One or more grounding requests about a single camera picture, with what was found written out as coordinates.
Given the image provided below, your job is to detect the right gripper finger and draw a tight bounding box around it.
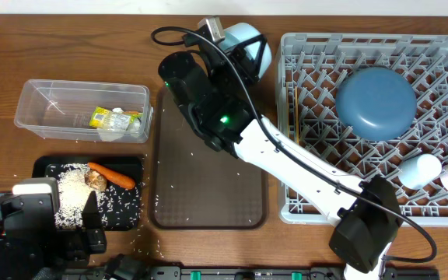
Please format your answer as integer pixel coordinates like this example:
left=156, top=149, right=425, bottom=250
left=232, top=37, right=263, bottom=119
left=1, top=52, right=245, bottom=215
left=229, top=35, right=257, bottom=58
left=254, top=34, right=267, bottom=79

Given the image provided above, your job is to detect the light blue rice bowl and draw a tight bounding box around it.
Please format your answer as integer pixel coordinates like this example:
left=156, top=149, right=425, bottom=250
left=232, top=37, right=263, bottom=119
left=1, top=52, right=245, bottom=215
left=218, top=22, right=273, bottom=81

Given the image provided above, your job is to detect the pile of white rice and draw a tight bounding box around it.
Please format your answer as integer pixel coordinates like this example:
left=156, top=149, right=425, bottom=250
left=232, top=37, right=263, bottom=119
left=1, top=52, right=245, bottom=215
left=47, top=163, right=142, bottom=230

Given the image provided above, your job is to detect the brown food scrap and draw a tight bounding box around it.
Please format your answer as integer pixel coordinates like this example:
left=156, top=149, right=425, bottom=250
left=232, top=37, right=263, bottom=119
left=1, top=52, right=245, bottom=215
left=84, top=170, right=107, bottom=191

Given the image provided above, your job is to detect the orange carrot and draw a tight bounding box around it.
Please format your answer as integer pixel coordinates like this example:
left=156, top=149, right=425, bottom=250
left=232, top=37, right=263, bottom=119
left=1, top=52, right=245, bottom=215
left=87, top=163, right=135, bottom=190

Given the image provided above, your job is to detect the white paper napkin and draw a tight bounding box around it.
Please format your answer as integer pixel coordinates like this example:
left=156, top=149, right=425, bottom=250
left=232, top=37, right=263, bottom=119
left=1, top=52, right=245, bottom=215
left=90, top=107, right=143, bottom=142

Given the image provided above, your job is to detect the yellow snack wrapper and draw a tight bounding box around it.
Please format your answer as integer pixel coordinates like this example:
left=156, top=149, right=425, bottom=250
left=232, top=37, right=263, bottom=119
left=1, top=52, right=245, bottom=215
left=89, top=107, right=143, bottom=131

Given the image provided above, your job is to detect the dark blue plate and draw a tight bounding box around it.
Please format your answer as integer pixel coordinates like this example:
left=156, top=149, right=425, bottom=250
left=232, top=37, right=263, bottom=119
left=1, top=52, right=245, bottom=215
left=335, top=67, right=417, bottom=142

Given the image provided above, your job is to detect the light blue plastic cup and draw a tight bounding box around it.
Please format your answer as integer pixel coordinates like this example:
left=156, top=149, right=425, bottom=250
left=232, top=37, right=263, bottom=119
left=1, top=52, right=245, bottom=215
left=397, top=154, right=442, bottom=190

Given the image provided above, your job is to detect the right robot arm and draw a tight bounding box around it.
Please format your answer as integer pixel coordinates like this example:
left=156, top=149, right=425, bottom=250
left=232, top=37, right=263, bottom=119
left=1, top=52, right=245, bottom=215
left=158, top=30, right=402, bottom=279

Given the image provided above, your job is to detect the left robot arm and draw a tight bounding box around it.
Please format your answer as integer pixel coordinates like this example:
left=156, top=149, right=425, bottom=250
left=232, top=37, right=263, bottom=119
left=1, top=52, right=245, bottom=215
left=0, top=191, right=107, bottom=279

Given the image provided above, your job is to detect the black waste tray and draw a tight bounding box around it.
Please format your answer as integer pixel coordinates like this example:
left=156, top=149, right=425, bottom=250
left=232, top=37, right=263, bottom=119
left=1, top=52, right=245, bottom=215
left=32, top=156, right=142, bottom=231

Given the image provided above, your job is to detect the wooden chopstick in rack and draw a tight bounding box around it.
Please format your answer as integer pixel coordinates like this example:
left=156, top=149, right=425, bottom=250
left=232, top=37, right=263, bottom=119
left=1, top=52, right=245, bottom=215
left=285, top=83, right=290, bottom=138
left=294, top=86, right=300, bottom=144

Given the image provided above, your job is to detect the grey plastic dishwasher rack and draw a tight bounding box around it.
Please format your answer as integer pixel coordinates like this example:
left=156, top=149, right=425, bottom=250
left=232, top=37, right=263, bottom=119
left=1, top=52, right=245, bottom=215
left=275, top=33, right=448, bottom=227

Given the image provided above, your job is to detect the clear plastic waste bin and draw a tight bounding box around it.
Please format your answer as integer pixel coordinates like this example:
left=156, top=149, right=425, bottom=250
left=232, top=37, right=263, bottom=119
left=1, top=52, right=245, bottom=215
left=14, top=79, right=153, bottom=143

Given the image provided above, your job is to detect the dark brown serving tray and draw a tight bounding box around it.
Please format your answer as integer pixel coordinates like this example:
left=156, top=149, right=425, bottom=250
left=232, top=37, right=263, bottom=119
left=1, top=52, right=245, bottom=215
left=149, top=88, right=268, bottom=230

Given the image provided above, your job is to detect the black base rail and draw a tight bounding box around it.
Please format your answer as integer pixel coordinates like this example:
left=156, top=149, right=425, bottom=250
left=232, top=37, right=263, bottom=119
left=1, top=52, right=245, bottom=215
left=55, top=254, right=440, bottom=280

